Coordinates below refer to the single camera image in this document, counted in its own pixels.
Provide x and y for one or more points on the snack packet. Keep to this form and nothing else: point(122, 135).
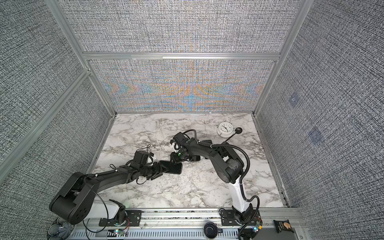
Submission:
point(283, 226)

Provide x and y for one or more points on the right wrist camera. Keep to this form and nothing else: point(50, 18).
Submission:
point(179, 140)

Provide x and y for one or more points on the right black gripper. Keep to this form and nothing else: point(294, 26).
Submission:
point(174, 159)

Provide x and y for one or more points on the small green circuit board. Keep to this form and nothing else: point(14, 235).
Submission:
point(120, 232)

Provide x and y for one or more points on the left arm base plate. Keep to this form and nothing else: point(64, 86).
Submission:
point(123, 219)

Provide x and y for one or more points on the black round-head spoon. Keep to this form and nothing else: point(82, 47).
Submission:
point(237, 131)

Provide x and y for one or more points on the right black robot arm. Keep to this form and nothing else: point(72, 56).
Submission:
point(230, 163)

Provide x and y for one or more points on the black round knob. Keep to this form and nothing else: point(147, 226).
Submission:
point(211, 230)

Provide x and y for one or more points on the white round clock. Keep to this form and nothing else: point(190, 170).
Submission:
point(225, 130)

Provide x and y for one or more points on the black screen purple phone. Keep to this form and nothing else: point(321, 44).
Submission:
point(207, 142)

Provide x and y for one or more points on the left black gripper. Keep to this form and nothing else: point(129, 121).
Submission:
point(158, 171)

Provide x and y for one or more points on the black fan left corner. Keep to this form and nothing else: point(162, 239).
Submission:
point(60, 230)

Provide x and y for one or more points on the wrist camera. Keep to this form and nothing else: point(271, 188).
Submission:
point(179, 140)
point(143, 158)

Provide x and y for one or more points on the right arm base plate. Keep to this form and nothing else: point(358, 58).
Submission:
point(228, 217)

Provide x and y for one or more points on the right green circuit board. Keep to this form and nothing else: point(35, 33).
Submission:
point(256, 226)

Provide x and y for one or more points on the black phone case front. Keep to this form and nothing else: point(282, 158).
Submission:
point(171, 167)

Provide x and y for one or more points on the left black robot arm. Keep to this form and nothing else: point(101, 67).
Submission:
point(74, 200)

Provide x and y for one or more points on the aluminium front rail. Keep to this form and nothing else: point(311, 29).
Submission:
point(188, 224)

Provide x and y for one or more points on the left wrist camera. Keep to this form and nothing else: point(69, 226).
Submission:
point(143, 158)

